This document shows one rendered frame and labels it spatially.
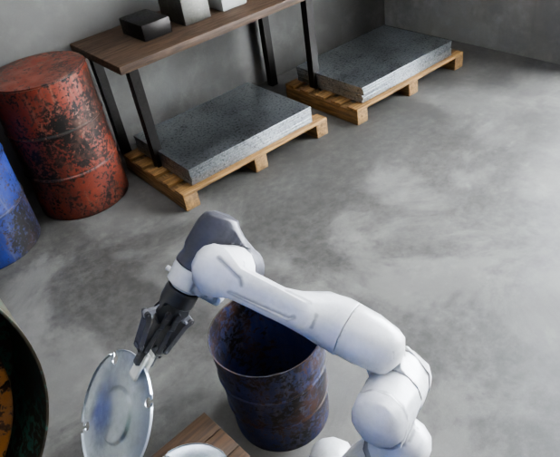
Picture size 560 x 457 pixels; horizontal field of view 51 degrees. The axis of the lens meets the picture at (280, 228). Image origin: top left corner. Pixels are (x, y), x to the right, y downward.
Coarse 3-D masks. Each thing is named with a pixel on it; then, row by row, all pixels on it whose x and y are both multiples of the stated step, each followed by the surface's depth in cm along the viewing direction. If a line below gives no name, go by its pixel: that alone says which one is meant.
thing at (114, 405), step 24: (120, 360) 136; (96, 384) 140; (120, 384) 133; (144, 384) 127; (96, 408) 138; (120, 408) 130; (144, 408) 125; (96, 432) 136; (120, 432) 128; (144, 432) 123; (96, 456) 133; (120, 456) 127
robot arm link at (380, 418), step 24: (384, 384) 105; (408, 384) 106; (360, 408) 103; (384, 408) 101; (408, 408) 103; (360, 432) 104; (384, 432) 101; (408, 432) 106; (384, 456) 110; (408, 456) 108
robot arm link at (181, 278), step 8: (176, 264) 122; (176, 272) 121; (184, 272) 120; (176, 280) 121; (184, 280) 120; (176, 288) 122; (184, 288) 121; (192, 288) 121; (200, 296) 121; (216, 304) 122
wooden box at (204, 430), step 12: (204, 420) 197; (180, 432) 195; (192, 432) 194; (204, 432) 194; (216, 432) 193; (168, 444) 192; (180, 444) 191; (216, 444) 189; (228, 444) 189; (156, 456) 189; (228, 456) 185; (240, 456) 185
